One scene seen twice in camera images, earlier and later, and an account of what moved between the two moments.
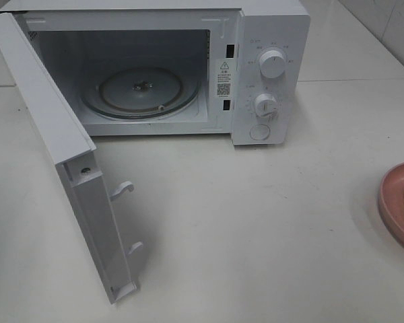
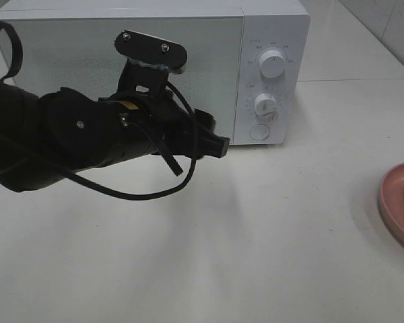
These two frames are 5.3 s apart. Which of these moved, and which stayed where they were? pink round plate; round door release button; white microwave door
Moved: white microwave door
Stayed: round door release button; pink round plate
